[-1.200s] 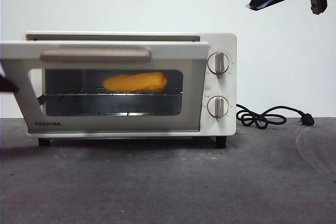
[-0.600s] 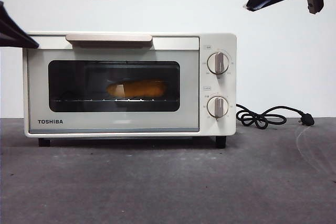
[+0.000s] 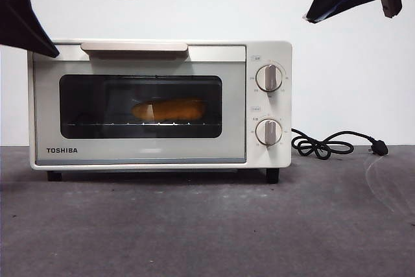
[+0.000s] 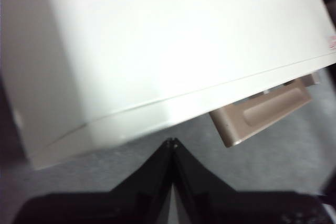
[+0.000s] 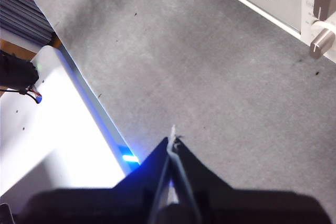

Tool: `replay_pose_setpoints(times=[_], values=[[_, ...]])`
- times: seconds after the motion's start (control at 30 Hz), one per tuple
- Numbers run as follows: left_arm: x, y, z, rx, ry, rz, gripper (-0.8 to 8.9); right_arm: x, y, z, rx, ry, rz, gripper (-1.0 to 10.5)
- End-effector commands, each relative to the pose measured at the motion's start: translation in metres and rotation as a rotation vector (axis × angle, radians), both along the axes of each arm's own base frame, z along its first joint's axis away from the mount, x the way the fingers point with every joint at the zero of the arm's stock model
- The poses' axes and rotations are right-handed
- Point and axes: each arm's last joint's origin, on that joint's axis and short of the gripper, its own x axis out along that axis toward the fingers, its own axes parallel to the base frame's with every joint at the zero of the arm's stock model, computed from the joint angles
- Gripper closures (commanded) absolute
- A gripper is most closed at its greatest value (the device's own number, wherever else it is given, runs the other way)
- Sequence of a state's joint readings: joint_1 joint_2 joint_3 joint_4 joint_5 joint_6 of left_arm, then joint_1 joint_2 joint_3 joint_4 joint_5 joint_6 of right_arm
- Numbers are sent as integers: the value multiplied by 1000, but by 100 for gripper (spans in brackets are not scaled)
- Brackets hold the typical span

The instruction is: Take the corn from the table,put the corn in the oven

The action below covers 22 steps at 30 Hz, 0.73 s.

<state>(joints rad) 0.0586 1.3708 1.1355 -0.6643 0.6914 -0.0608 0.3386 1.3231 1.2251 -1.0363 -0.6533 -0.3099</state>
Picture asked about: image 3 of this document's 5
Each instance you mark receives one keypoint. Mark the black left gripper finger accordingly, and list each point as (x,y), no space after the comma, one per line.
(29,11)
(16,30)

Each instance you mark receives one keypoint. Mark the cream toaster oven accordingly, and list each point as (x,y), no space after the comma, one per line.
(269,50)

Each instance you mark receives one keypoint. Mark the cream temperature knob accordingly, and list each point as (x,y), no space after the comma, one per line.
(269,78)

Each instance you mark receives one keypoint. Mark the cream timer knob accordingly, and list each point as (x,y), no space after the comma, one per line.
(268,132)

